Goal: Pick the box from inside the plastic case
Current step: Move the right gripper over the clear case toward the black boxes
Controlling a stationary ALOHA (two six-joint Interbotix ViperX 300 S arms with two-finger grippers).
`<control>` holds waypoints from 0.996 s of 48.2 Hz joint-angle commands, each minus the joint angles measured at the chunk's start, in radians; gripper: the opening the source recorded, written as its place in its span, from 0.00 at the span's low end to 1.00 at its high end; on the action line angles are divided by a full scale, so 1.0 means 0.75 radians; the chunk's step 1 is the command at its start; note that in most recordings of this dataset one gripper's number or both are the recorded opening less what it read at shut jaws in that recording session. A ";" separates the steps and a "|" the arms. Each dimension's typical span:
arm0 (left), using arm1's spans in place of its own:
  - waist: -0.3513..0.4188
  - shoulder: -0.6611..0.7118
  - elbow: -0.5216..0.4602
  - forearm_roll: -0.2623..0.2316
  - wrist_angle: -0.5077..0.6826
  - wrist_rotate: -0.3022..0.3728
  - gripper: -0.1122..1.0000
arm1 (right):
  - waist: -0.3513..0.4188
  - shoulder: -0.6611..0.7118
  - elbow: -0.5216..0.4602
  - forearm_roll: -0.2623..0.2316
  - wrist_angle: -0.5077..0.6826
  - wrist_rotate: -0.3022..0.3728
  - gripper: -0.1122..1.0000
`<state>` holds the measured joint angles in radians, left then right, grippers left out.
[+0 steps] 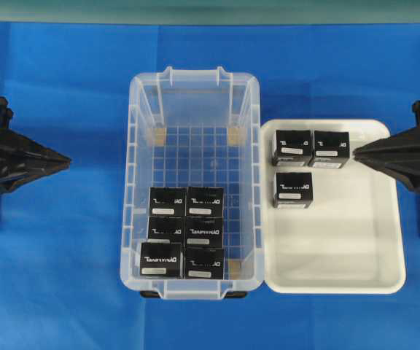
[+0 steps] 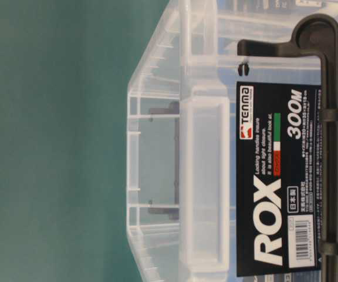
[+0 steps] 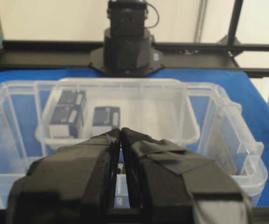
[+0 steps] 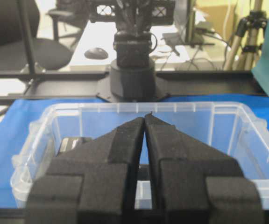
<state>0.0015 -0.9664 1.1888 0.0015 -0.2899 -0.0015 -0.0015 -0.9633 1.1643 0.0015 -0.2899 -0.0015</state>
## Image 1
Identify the black box tray lower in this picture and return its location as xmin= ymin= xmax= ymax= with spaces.
xmin=273 ymin=172 xmax=314 ymax=209

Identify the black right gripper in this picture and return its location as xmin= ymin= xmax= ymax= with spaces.
xmin=353 ymin=101 xmax=420 ymax=193

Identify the black box case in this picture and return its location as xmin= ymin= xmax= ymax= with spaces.
xmin=184 ymin=217 xmax=224 ymax=249
xmin=149 ymin=187 xmax=187 ymax=217
xmin=185 ymin=187 xmax=224 ymax=217
xmin=139 ymin=242 xmax=182 ymax=279
xmin=147 ymin=217 xmax=185 ymax=244
xmin=184 ymin=247 xmax=225 ymax=280

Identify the white plastic tray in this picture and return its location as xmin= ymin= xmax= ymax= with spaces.
xmin=260 ymin=120 xmax=406 ymax=294

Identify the black box tray top-right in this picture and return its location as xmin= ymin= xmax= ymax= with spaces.
xmin=308 ymin=131 xmax=350 ymax=169

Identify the clear plastic storage case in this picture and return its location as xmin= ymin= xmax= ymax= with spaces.
xmin=120 ymin=67 xmax=265 ymax=300

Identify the black box tray top-left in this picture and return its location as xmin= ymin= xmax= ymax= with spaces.
xmin=271 ymin=129 xmax=313 ymax=167

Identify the blue table cloth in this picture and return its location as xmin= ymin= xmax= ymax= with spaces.
xmin=0 ymin=23 xmax=420 ymax=349

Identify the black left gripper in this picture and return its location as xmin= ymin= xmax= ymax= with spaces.
xmin=0 ymin=97 xmax=71 ymax=192

